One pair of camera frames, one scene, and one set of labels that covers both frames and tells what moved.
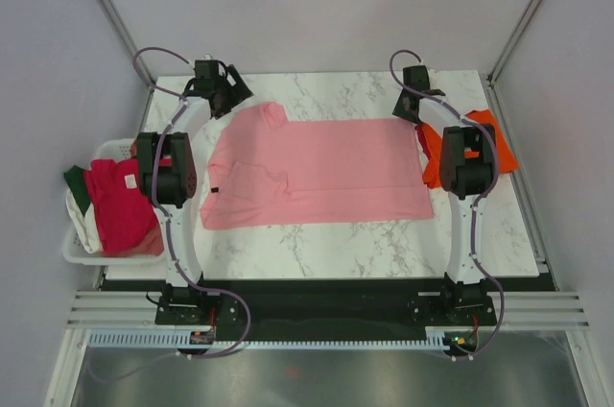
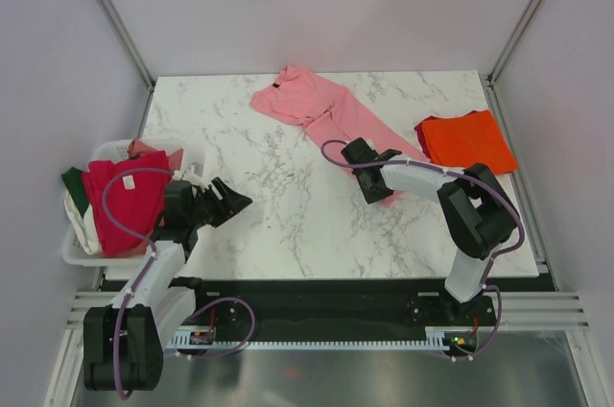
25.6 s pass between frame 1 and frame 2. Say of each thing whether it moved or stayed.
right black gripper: moved
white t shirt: stayed
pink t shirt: moved
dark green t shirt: stayed
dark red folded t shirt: stayed
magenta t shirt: stayed
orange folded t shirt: stayed
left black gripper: moved
